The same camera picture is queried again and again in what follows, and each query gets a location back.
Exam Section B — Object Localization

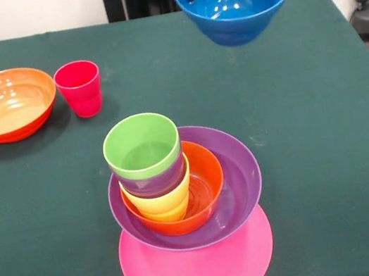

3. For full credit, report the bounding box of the blue bowl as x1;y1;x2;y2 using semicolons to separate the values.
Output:
175;0;301;56

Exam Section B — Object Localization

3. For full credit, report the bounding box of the red cup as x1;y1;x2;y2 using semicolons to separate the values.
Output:
51;57;108;123

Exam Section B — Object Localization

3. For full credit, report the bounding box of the green cup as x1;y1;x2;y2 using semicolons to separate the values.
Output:
97;107;187;186

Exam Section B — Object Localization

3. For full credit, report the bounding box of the small orange bowl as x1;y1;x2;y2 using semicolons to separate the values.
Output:
113;134;234;245

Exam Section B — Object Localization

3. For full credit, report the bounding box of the purple bowl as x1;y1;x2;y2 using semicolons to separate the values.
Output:
98;113;273;264

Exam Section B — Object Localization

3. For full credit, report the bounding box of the purple cup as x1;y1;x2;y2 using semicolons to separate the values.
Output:
112;150;192;205

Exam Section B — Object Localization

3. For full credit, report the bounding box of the yellow cup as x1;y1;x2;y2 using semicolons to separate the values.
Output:
115;154;199;231

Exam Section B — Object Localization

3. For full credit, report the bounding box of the pink bowl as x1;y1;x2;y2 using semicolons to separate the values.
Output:
113;200;280;276

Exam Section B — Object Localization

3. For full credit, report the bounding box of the dark green tablecloth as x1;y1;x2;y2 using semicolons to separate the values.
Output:
0;0;369;276

